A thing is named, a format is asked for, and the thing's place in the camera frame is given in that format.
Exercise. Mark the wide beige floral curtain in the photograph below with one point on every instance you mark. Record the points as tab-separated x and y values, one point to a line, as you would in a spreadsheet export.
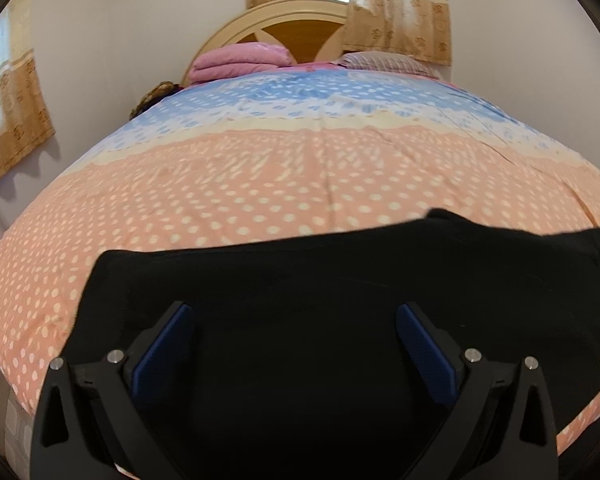
395	15

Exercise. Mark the narrow beige floral curtain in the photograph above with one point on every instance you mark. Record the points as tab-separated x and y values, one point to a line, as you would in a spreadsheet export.
15	110

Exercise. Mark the polka dot bed cover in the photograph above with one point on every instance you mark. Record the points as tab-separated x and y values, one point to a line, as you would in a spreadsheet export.
280	160

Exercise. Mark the black pants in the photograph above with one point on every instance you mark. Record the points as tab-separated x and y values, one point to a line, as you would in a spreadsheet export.
305	285

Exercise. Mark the cream wooden headboard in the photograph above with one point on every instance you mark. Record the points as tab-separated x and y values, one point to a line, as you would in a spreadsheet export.
300	30

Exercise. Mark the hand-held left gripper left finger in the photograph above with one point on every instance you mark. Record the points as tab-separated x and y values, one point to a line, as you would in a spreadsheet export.
165	350

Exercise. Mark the folded pink blanket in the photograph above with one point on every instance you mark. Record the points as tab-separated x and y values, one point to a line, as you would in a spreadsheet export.
235	60

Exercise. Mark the striped pillow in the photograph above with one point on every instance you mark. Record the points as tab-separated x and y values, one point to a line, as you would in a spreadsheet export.
390	62

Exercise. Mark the brown patterned cloth bundle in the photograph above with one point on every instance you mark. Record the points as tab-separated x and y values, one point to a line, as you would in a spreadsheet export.
152	97

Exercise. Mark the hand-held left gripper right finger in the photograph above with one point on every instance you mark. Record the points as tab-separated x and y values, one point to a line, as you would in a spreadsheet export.
427	355

